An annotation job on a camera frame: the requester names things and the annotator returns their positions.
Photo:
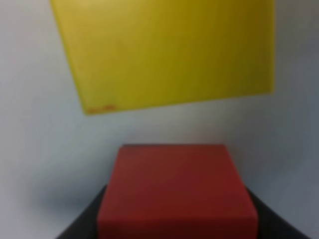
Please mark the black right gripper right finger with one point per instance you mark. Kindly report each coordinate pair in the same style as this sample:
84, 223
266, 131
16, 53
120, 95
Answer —
271, 225

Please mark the yellow block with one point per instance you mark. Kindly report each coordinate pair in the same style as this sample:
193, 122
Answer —
133, 54

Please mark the red block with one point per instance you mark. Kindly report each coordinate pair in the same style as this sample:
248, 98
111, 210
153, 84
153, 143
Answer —
176, 192

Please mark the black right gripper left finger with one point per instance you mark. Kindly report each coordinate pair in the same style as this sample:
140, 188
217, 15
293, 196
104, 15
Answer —
85, 226

